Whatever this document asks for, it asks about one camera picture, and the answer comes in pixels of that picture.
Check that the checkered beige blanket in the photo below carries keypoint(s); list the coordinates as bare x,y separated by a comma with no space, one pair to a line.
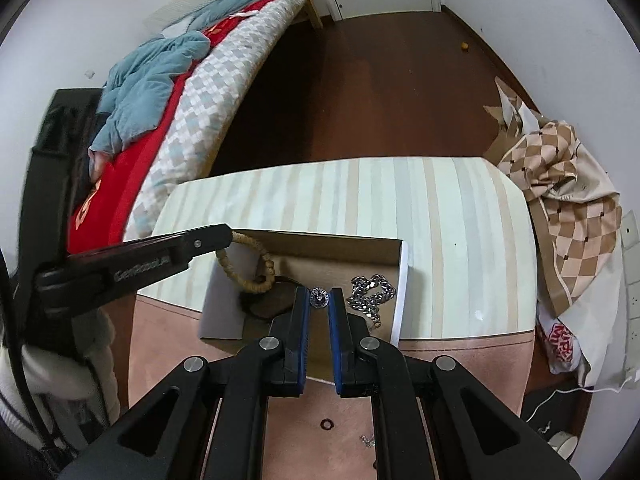
575,208

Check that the teal blue blanket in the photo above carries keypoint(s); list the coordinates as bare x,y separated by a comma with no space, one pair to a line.
139,86

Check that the checkered mattress quilt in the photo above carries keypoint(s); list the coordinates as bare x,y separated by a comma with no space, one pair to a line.
209,101

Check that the red bed cover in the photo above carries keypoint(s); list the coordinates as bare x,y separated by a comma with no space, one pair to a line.
99,221

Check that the black knit garment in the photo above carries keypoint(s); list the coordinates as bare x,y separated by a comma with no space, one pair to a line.
57,179

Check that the white power strip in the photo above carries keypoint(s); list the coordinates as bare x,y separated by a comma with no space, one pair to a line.
631,257

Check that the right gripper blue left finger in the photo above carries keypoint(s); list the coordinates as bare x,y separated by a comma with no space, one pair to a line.
292,328

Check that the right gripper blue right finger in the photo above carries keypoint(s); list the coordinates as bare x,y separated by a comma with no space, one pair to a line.
352,376

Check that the black smart band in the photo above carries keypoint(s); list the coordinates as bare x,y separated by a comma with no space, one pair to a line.
277,300

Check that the white printed plastic bag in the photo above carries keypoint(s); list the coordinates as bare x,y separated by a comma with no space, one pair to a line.
590,338

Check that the striped table cloth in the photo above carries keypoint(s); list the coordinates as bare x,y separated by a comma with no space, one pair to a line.
472,267

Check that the white cardboard box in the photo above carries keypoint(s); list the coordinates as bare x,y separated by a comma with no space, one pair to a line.
372,272

